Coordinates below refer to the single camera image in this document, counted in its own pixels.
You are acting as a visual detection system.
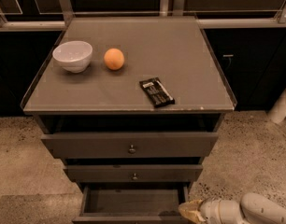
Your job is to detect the black snack bar packet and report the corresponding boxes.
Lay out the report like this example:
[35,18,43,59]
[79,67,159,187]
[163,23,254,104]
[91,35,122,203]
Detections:
[139,77,175,108]

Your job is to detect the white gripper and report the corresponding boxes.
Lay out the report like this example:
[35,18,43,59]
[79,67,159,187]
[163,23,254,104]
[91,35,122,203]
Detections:
[179,199,243,224]

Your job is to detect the dark grey drawer cabinet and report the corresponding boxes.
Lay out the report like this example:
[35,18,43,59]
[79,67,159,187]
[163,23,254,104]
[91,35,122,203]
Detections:
[20,16,237,224]

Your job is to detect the orange fruit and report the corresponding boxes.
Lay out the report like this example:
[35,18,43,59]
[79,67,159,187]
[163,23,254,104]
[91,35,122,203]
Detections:
[104,49,124,70]

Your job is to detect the grey drawer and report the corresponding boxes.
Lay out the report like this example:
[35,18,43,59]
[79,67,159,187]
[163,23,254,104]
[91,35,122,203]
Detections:
[41,132,218,159]
[64,164,203,183]
[72,183,193,224]

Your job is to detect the white ceramic bowl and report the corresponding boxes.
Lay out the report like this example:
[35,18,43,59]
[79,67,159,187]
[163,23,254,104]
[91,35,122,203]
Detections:
[52,41,93,73]

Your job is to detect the metal rail frame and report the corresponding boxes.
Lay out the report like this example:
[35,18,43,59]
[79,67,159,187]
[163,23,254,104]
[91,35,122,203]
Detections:
[0,0,286,31]

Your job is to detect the white pipe leg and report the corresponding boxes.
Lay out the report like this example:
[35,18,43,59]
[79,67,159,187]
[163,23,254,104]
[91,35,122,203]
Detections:
[268,89,286,123]

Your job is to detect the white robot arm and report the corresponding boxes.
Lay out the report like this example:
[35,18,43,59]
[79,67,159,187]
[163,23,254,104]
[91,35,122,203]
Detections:
[179,193,286,224]

